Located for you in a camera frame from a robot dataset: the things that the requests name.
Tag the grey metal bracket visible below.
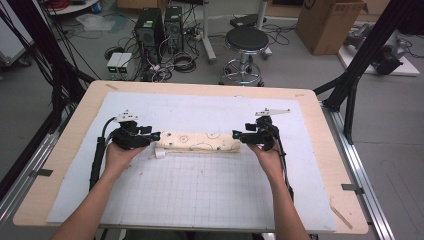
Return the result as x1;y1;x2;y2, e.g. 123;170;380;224
28;168;54;178
341;183;365;196

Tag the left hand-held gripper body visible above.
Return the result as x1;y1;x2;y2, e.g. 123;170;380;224
110;109;154;151

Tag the thin wooden strip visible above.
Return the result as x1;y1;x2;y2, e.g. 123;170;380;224
328;196;354;231

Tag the coiled black cable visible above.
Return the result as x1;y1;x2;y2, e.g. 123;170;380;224
172;51;198;74

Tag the white platform board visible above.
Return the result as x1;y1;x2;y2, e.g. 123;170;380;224
337;31;421;78

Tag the cream cloth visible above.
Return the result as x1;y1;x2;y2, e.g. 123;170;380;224
147;130;242;161

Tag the black metal frame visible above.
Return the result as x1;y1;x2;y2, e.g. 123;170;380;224
0;0;96;135
312;0;424;145

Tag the aluminium rail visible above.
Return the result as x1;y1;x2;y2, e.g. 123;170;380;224
321;101;396;240
0;109;73;223

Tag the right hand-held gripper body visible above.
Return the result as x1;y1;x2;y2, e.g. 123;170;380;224
246;107;292;152

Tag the white round table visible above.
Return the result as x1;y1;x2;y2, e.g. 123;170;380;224
45;0;101;16

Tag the person's left hand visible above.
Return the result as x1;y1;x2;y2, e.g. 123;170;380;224
103;143;148;180

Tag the black round stool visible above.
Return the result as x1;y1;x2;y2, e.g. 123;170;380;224
219;26;273;87

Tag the black flat case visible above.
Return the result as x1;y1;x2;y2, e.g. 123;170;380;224
229;13;268;29

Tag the person's right hand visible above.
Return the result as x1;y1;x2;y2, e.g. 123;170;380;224
247;143;286;183

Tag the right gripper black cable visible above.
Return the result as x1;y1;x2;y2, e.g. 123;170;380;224
274;133;295;201

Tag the grey and black machine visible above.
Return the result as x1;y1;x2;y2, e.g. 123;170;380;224
344;22;413;76

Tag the white gridded mat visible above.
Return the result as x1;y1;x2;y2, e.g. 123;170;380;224
46;91;338;234

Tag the white cabinet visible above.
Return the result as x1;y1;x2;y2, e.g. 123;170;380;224
0;0;35;67

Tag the clear plastic bag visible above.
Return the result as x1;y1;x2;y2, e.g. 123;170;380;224
75;13;116;33

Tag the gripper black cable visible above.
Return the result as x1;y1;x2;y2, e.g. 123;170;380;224
274;133;295;201
88;116;120;191

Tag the slim black computer tower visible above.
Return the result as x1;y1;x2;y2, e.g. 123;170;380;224
163;5;185;55

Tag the white desk leg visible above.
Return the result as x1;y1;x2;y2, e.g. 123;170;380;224
255;0;273;60
199;0;218;65

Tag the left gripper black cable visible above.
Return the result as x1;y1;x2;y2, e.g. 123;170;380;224
88;116;120;191

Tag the cardboard box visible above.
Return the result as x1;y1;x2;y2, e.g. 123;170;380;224
295;0;368;56

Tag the large black computer tower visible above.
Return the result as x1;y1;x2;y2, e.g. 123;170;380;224
133;7;166;65

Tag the white power supply unit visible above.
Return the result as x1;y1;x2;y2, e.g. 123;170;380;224
116;52;135;76
106;52;124;76

